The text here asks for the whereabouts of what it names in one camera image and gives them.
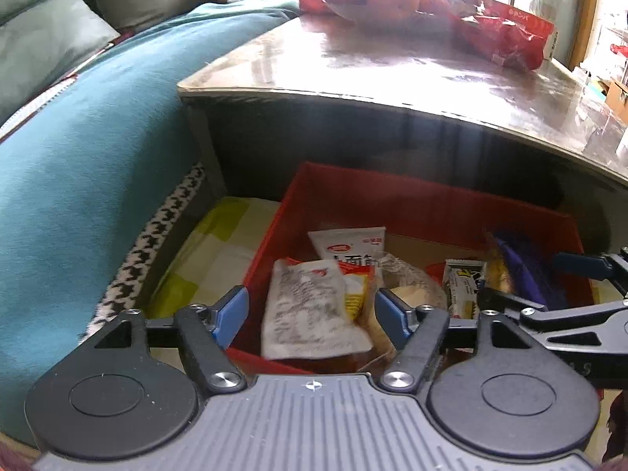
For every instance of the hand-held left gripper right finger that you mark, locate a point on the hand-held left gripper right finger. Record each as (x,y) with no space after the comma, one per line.
(390,316)

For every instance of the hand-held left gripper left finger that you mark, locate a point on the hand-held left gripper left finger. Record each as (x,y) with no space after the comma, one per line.
(233,311)

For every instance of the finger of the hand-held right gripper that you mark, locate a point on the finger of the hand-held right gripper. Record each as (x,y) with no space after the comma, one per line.
(576,262)
(515,304)

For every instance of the bread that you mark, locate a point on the bread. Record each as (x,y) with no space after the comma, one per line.
(417,294)

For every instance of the purple snack packet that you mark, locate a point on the purple snack packet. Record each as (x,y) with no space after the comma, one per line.
(522,265)

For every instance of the yellow and red snack packet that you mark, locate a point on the yellow and red snack packet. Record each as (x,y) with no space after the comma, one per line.
(355,294)

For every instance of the white and green wafer packet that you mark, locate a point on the white and green wafer packet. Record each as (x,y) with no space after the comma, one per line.
(461,289)

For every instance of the white grey printed snack packet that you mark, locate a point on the white grey printed snack packet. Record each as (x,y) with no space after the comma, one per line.
(304,314)

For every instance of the red storage box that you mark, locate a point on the red storage box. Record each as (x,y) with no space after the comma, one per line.
(417,201)

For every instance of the yellow white checkered cloth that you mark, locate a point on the yellow white checkered cloth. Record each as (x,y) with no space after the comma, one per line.
(216,255)

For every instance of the white packet with red label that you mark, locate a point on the white packet with red label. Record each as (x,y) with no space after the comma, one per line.
(343,245)

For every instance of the cardboard box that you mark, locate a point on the cardboard box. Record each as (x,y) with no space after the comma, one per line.
(617,98)

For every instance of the red plastic bag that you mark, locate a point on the red plastic bag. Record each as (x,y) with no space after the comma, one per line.
(505,34)

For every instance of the brown glossy coffee table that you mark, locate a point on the brown glossy coffee table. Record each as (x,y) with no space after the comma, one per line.
(392,73)

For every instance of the wooden door frame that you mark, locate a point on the wooden door frame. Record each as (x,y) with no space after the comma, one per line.
(588,10)

